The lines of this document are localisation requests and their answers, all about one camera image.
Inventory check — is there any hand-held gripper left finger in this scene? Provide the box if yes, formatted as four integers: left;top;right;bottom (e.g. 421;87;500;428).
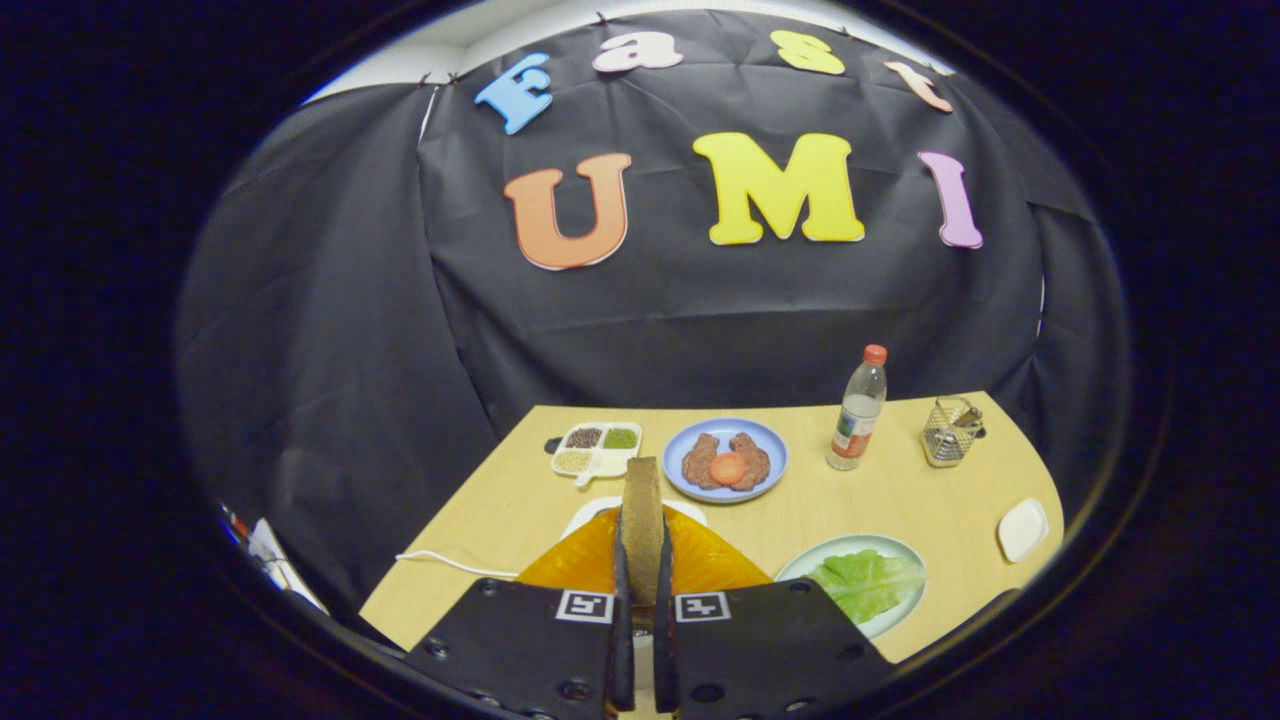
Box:
405;507;636;720

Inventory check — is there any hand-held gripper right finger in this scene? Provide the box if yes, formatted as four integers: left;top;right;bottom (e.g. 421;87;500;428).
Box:
655;507;894;719

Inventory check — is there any green lettuce leaf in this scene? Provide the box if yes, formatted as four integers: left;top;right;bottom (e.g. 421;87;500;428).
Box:
807;549;927;624

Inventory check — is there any brown toast slice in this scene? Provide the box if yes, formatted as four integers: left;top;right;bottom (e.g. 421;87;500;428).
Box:
621;456;667;607

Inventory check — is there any light green plate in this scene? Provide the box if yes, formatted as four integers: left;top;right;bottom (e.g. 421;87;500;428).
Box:
774;533;929;640

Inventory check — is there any white toaster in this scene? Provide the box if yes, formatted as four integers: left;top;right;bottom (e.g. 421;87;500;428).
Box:
563;496;708;542

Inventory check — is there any brown meat piece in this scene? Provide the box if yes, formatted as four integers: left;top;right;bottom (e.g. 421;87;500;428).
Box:
729;431;772;492
681;432;723;491

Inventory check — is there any blue plate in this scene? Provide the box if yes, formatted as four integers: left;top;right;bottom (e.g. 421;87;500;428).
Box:
662;417;789;505

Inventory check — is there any white divided seasoning tray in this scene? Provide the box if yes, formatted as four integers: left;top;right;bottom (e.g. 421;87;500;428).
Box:
544;420;644;488

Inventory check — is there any clear bottle with red cap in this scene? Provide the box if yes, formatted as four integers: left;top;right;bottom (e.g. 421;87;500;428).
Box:
826;344;889;472

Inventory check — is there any white square plate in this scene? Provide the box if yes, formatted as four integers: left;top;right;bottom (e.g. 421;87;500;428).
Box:
997;497;1050;564

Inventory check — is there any white power cable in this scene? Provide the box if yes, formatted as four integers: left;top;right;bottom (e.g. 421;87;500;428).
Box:
394;549;522;580

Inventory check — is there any metal wire basket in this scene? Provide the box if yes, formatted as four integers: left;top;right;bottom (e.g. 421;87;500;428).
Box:
920;396;987;469

